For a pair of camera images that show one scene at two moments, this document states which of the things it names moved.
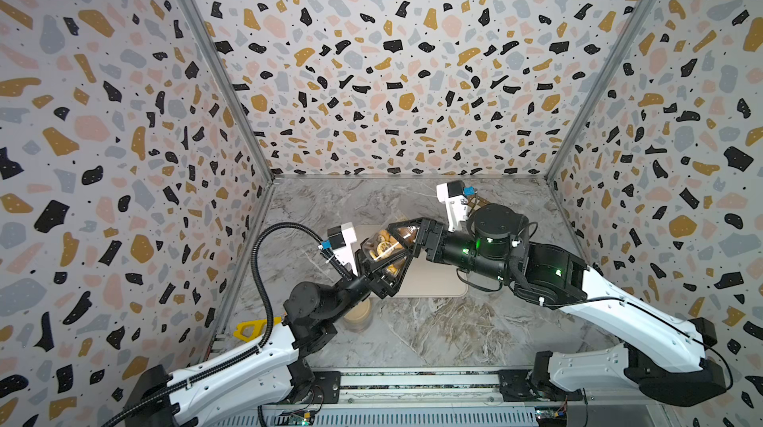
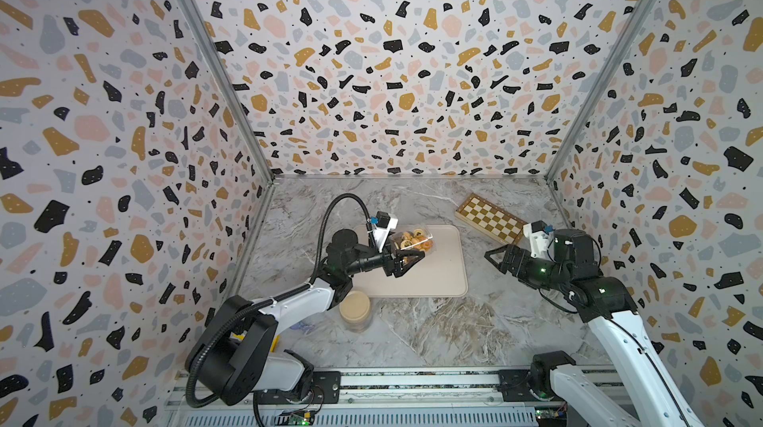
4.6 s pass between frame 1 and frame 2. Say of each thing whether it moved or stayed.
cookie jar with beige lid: stayed
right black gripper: moved
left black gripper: moved
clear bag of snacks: moved
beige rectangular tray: stayed
